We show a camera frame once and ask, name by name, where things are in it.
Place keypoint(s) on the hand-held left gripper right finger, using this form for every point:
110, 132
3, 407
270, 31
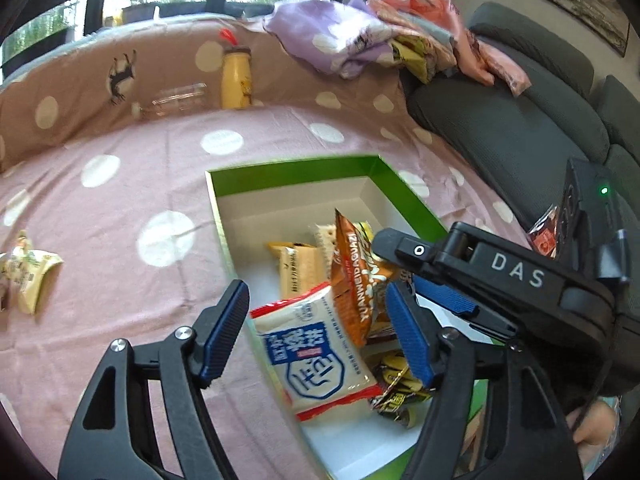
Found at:
407, 335

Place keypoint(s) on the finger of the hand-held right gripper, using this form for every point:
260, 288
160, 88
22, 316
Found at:
445, 297
405, 250

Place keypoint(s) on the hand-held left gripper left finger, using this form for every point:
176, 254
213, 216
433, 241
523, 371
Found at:
225, 330

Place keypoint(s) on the orange snack packet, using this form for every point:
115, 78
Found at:
355, 280

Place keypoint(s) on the gold dark snack packet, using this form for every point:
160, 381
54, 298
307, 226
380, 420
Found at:
395, 395

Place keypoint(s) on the green white cracker packet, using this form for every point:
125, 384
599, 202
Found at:
324, 242

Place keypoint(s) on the white blue red-edged snack packet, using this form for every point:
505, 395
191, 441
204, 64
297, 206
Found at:
320, 360

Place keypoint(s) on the yellow snack packet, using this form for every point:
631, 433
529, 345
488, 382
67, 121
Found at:
300, 270

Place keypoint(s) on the green cardboard box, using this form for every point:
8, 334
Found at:
300, 200

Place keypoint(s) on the pale green snack packet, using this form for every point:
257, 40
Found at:
30, 270

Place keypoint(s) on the person's right forearm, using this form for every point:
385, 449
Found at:
597, 422

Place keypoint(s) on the red snack packet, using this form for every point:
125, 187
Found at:
542, 240

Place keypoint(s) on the grey sofa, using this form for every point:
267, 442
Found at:
500, 130

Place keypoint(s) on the pink polka-dot bed sheet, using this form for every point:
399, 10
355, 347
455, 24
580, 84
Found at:
150, 180

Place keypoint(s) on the yellow printed cloth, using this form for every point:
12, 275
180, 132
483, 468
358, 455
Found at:
415, 55

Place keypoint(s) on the grey folded cloth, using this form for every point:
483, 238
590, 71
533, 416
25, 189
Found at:
435, 45

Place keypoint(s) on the clear plastic bottle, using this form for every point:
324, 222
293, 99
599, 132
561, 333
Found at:
175, 100

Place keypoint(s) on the purple polka-dot cloth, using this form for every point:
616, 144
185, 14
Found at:
320, 25

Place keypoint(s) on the pink printed cloth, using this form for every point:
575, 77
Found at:
425, 0

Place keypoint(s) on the dark planter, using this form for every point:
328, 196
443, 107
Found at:
160, 12
40, 50
257, 10

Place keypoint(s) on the brown polka-dot bolster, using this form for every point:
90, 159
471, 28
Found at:
75, 80

